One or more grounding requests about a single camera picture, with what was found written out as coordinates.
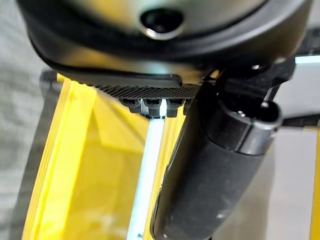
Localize yellow shelf panel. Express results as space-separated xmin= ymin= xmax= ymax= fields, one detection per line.
xmin=21 ymin=72 xmax=181 ymax=240
xmin=309 ymin=126 xmax=320 ymax=240

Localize white shelf post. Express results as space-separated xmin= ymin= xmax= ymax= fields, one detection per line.
xmin=126 ymin=99 xmax=167 ymax=240

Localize black sole-shaped part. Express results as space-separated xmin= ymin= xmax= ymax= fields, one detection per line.
xmin=56 ymin=71 xmax=201 ymax=101

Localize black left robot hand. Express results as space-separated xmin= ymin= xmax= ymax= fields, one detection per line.
xmin=14 ymin=0 xmax=314 ymax=240

